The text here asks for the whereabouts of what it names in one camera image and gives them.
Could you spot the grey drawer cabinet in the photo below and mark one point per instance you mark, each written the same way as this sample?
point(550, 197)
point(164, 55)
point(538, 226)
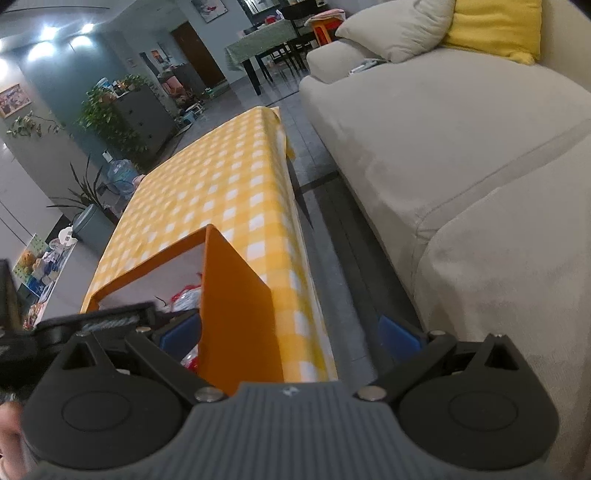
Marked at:
point(147, 117)

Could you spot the dining table green cloth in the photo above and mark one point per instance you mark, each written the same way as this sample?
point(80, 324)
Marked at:
point(276, 36)

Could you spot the red snack packet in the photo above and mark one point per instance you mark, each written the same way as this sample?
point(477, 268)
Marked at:
point(182, 340)

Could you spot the orange cardboard box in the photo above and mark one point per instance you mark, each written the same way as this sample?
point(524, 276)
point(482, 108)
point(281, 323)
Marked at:
point(238, 340)

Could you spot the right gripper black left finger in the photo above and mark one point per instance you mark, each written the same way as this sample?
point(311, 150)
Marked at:
point(145, 348)

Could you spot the orange plastic stool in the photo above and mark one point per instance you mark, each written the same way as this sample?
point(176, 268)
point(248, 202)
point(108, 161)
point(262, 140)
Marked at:
point(324, 28)

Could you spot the yellow checkered tablecloth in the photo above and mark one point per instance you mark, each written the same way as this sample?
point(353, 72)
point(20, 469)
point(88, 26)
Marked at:
point(236, 179)

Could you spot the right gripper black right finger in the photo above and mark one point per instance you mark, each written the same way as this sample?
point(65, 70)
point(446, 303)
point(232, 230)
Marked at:
point(415, 354)

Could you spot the blue water jug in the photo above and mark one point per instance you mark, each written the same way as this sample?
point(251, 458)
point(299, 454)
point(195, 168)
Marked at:
point(120, 176)

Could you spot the yellow cushion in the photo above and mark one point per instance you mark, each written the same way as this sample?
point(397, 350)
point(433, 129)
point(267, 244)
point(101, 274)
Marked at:
point(510, 29)

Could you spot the grey plant pot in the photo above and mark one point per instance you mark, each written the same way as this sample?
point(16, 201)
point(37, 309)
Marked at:
point(94, 229)

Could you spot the beige sofa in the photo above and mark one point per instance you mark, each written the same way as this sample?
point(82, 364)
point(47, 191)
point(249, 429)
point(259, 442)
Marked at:
point(474, 172)

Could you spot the beige cushion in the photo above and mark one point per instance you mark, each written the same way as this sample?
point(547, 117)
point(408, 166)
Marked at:
point(400, 30)

